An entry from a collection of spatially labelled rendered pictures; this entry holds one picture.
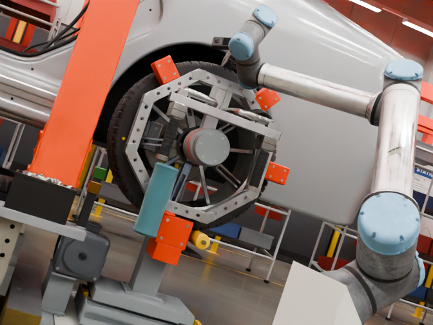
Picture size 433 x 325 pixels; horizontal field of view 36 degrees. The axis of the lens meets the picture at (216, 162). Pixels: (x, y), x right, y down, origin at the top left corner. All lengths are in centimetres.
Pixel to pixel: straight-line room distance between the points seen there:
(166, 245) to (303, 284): 81
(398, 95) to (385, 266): 57
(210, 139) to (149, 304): 68
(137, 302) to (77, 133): 68
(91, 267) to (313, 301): 106
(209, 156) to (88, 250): 58
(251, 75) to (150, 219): 63
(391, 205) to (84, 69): 118
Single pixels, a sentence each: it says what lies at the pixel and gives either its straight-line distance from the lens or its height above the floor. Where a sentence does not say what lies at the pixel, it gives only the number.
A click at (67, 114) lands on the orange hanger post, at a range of 236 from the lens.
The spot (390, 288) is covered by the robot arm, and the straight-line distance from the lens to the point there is 183.
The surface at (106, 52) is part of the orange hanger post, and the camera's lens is 239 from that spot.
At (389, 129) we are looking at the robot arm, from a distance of 197.
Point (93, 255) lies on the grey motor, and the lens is 255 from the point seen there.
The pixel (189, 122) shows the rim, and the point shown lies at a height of 93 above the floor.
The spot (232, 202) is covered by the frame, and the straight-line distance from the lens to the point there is 254.
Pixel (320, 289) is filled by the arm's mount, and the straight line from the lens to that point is 175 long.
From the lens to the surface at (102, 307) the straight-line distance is 259.
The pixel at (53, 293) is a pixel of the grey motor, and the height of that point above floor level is 15.
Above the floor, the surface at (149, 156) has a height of 76.
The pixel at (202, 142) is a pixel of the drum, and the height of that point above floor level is 85.
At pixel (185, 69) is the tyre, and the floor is 111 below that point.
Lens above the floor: 70
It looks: 3 degrees up
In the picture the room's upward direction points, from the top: 19 degrees clockwise
